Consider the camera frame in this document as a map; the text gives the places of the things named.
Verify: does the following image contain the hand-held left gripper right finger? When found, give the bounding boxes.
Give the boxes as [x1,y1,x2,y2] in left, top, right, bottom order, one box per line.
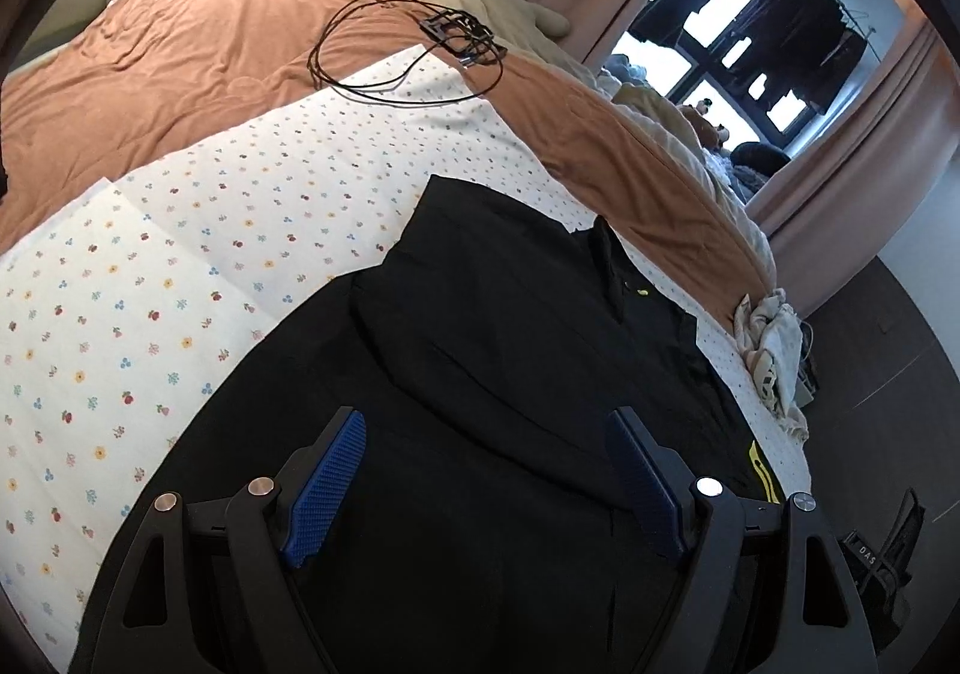
[604,406,878,674]

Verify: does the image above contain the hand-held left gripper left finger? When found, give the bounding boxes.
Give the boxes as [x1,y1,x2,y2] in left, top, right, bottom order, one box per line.
[71,406,368,674]

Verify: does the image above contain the black garment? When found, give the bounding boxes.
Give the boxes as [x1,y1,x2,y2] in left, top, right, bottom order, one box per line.
[67,175,788,674]

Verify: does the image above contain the cream crumpled clothes pile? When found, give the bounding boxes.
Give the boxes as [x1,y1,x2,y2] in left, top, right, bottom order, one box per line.
[731,287,811,439]

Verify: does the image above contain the dark hanging clothes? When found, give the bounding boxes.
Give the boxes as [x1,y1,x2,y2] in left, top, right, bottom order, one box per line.
[630,0,875,112]

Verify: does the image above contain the white floral bed sheet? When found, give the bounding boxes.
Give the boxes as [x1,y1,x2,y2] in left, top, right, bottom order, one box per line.
[0,44,811,652]

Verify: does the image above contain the pile of plush toys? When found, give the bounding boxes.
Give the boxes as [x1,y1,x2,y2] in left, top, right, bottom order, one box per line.
[600,55,788,202]

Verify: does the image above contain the orange-brown blanket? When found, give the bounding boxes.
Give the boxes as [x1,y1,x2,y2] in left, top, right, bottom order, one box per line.
[0,0,777,315]

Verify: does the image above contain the small black electronic device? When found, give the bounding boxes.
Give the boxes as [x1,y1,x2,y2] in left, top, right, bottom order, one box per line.
[420,6,511,71]

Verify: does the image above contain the beige plush toy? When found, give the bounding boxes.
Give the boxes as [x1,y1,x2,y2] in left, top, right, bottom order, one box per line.
[409,0,571,64]

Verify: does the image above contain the black cable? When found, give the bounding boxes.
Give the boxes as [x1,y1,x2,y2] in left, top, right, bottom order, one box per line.
[307,0,507,101]

